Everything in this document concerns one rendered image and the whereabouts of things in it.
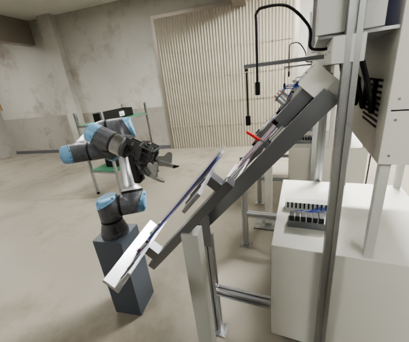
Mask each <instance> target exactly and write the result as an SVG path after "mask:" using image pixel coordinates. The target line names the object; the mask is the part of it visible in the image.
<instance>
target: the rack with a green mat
mask: <svg viewBox="0 0 409 342"><path fill-rule="evenodd" d="M143 105H144V109H145V113H133V115H130V116H127V117H129V118H130V119H134V118H138V117H142V116H144V115H145V116H146V120H147V126H148V130H149V137H150V140H151V142H153V137H152V131H151V126H150V122H149V116H148V112H147V105H146V102H144V103H143ZM99 115H100V118H101V120H104V116H103V112H102V111H99ZM73 117H74V120H75V124H76V126H77V131H78V133H79V137H80V136H81V135H82V131H81V128H86V126H87V125H88V124H91V123H94V121H93V122H90V123H85V124H82V125H80V124H79V121H78V118H77V114H76V113H73ZM87 162H88V167H89V169H90V173H91V176H92V179H93V183H94V186H95V189H96V193H97V194H100V191H99V188H98V185H97V182H96V178H95V175H94V173H101V174H115V177H116V179H117V182H118V187H119V190H120V195H121V194H122V193H121V190H122V185H121V182H120V177H119V173H120V166H118V167H117V166H116V163H115V161H112V164H113V167H107V165H106V164H103V165H102V166H99V167H97V168H95V169H92V164H91V162H90V161H87Z"/></svg>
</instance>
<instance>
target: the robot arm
mask: <svg viewBox="0 0 409 342"><path fill-rule="evenodd" d="M135 137H136V133H135V129H134V126H133V124H132V121H131V119H130V118H129V117H121V118H115V119H106V120H100V121H97V122H95V123H90V124H88V125H87V126H86V128H85V130H84V133H83V134H82V135H81V136H80V137H79V138H78V139H77V140H76V141H75V142H74V143H73V144H72V145H65V146H61V147H60V149H59V155H60V158H61V160H62V162H63V163H64V164H74V163H79V162H87V161H92V160H97V159H107V160H109V161H115V160H117V159H118V160H119V164H120V172H121V176H122V184H123V189H122V190H121V193H122V194H121V195H117V193H115V192H111V193H106V194H104V195H102V196H100V197H99V198H98V199H97V200H96V202H95V204H96V210H97V212H98V214H99V218H100V221H101V236H102V238H103V239H104V240H116V239H119V238H121V237H123V236H124V235H126V234H127V233H128V231H129V226H128V223H127V222H126V221H125V220H124V218H123V216H124V215H127V214H134V213H139V212H143V211H145V210H146V208H147V196H146V191H144V190H143V188H142V187H141V186H140V185H139V183H141V182H142V181H143V180H145V175H146V176H148V177H150V178H152V179H154V180H156V181H158V182H161V183H164V180H163V179H162V178H161V177H159V176H158V166H166V167H170V168H178V167H179V165H177V164H175V163H173V162H172V156H173V154H172V153H171V152H167V153H166V154H165V155H164V156H161V155H158V154H159V152H160V151H159V149H160V146H159V145H157V144H155V143H153V142H150V141H148V140H147V141H146V140H145V141H140V140H137V139H135Z"/></svg>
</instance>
